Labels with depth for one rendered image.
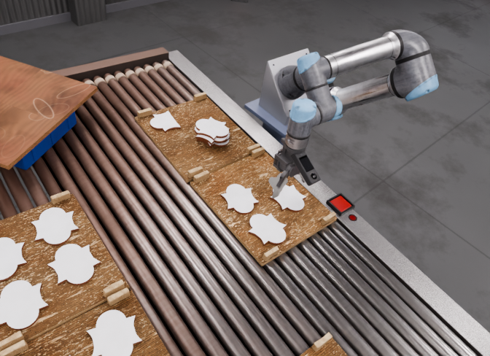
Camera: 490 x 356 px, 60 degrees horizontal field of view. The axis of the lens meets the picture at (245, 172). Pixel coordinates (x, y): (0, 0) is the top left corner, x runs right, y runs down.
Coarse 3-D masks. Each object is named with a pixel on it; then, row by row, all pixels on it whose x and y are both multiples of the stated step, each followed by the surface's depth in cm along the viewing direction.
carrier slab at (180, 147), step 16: (160, 112) 178; (176, 112) 180; (192, 112) 181; (208, 112) 183; (144, 128) 169; (192, 128) 174; (160, 144) 164; (176, 144) 165; (192, 144) 167; (240, 144) 171; (176, 160) 159; (192, 160) 160; (208, 160) 161; (224, 160) 163
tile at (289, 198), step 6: (288, 186) 156; (294, 186) 156; (282, 192) 153; (288, 192) 154; (294, 192) 154; (270, 198) 152; (276, 198) 151; (282, 198) 151; (288, 198) 151; (294, 198) 152; (300, 198) 152; (282, 204) 149; (288, 204) 149; (294, 204) 150; (300, 204) 150; (282, 210) 148; (294, 210) 148; (300, 210) 149
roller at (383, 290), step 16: (160, 64) 207; (176, 80) 200; (192, 96) 193; (336, 240) 145; (352, 256) 141; (368, 272) 137; (384, 288) 134; (400, 304) 130; (416, 320) 127; (432, 336) 124; (448, 352) 121
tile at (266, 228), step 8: (256, 216) 144; (264, 216) 144; (272, 216) 145; (256, 224) 141; (264, 224) 142; (272, 224) 142; (280, 224) 143; (248, 232) 139; (256, 232) 139; (264, 232) 139; (272, 232) 140; (280, 232) 140; (264, 240) 137; (272, 240) 137; (280, 240) 138
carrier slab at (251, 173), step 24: (240, 168) 161; (264, 168) 163; (216, 192) 150; (264, 192) 154; (240, 216) 144; (288, 216) 147; (312, 216) 149; (240, 240) 138; (288, 240) 140; (264, 264) 133
